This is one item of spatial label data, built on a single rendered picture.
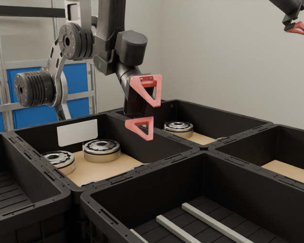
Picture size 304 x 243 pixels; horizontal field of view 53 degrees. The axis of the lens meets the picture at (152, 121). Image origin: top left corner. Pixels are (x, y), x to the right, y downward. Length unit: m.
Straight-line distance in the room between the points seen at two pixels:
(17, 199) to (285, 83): 3.37
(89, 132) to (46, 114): 1.89
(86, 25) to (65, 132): 0.49
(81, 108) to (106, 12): 2.28
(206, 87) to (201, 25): 0.84
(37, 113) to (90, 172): 2.01
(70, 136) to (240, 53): 3.29
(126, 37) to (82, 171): 0.35
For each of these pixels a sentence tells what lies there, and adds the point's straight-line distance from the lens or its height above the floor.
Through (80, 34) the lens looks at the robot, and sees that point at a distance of 1.21.
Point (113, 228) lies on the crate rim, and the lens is 0.42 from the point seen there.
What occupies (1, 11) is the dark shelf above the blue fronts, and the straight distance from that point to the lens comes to 2.64.
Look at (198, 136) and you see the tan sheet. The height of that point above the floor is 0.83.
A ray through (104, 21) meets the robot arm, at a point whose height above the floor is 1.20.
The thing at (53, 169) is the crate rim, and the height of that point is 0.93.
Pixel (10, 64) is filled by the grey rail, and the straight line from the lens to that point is 2.63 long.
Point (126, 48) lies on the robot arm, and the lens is 0.69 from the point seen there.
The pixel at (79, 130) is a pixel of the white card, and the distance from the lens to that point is 0.91.
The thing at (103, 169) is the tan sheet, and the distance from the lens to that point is 0.81.
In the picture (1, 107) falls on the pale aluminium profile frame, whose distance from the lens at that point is 2.63.
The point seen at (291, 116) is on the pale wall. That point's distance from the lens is 3.81.
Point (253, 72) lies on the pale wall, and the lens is 3.93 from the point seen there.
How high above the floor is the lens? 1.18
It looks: 17 degrees down
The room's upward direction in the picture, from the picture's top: straight up
